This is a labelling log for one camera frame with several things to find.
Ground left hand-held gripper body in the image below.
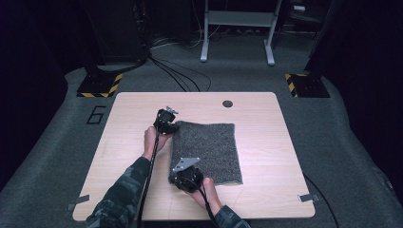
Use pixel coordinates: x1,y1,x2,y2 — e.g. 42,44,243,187
153,105,180,135

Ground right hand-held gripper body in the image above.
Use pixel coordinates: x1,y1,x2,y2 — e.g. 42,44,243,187
170,156,204,194

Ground grey fuzzy cloth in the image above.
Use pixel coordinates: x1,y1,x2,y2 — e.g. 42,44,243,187
167,120,244,186

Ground person's left hand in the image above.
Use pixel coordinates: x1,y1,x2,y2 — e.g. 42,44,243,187
141,125,175,162

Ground person's right hand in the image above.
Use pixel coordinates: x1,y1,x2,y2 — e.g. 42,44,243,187
189,177,224,217

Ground black stand with striped base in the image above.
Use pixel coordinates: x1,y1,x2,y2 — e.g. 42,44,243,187
75,0,124,99
283,0,346,99

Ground grey tape strip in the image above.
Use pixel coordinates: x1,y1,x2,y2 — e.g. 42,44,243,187
66,194,91,212
297,193,321,203

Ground black equipment cabinet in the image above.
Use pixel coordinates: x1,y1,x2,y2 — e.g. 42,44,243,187
80,0,150,66

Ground left hand-held gripper cable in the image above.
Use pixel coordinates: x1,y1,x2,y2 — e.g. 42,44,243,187
136,108,169,228

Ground hand-held gripper cable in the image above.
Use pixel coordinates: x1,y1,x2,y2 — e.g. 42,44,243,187
183,175,221,228
136,108,169,228

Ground right hand-held gripper cable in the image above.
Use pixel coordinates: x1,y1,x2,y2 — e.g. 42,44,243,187
183,175,221,228

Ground thick black floor cables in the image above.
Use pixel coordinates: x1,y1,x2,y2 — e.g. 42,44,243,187
147,55,202,93

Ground thin black looping cable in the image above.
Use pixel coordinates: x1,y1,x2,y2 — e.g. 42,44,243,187
158,58,213,93

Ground white cables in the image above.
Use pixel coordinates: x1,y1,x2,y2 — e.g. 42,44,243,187
151,0,222,50

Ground white desk frame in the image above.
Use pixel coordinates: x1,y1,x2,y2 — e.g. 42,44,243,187
200,0,283,67

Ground black floor cable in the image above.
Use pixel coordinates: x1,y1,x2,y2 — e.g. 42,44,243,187
302,173,340,228

